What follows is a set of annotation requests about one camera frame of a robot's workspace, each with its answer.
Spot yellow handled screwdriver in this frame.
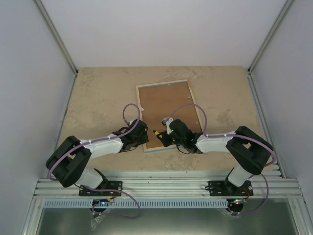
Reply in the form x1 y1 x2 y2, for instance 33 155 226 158
149 127 159 135

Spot teal wooden picture frame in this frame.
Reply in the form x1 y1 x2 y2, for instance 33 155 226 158
135 78 207 154

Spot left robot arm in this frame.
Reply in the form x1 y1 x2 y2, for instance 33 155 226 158
45 119 149 195

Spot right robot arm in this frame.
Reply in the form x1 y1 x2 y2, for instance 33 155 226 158
155 118 274 196

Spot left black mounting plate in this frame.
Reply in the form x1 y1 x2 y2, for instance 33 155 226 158
78 181 123 197

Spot black mounting plate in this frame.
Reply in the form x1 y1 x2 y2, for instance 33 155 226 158
78 181 123 197
205 181 254 197

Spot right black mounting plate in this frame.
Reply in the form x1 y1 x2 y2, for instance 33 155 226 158
205 181 254 197

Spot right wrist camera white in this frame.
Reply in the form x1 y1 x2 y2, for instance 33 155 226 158
162 117 174 135

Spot brown frame backing board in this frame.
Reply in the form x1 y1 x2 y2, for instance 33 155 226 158
138 82 202 150

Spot aluminium rail base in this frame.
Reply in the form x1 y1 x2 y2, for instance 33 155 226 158
34 170 303 199

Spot slotted cable duct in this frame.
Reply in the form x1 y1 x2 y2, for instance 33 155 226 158
44 198 228 209

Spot left aluminium corner post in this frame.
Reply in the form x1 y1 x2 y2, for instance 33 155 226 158
33 0 79 75

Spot aluminium corner post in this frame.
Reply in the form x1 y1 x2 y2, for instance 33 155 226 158
33 0 79 75
246 0 296 74

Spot right aluminium corner post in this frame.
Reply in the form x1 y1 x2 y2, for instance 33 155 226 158
246 0 296 74

